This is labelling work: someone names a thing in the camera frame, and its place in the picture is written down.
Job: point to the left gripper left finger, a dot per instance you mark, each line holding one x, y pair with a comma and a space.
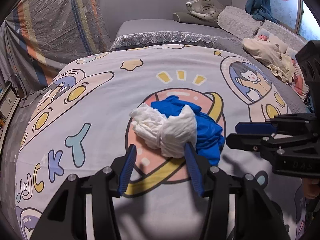
127, 165

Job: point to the finger of the seen right gripper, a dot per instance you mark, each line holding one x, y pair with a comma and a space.
245, 142
255, 128

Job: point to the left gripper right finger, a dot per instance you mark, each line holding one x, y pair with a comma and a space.
193, 169

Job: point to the blue plastic glove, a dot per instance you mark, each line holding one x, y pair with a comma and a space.
210, 139

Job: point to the person's right hand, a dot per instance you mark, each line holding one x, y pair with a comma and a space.
310, 188

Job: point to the cartoon print bed cover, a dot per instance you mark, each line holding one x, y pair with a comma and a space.
82, 123

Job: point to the baby print pillow right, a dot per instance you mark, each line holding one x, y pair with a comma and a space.
298, 84

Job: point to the baby print pillow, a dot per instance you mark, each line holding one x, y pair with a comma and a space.
273, 39
298, 84

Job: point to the cream crumpled blanket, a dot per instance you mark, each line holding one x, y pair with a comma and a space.
270, 56

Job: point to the baby print pillow left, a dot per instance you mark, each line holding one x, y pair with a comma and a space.
273, 39

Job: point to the grey quilted sofa bed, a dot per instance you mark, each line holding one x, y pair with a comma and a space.
152, 32

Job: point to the blue curtain left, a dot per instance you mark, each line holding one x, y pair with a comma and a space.
260, 10

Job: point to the window with frosted glass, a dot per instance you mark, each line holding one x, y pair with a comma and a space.
297, 17

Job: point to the grey bolster pillow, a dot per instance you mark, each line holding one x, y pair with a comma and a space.
184, 17

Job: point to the white tiger plush toy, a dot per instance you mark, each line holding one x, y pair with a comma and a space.
207, 10

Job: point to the white tv cabinet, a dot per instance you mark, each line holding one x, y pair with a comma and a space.
9, 99

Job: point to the striped sheet covered wardrobe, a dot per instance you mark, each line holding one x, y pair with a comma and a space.
40, 37

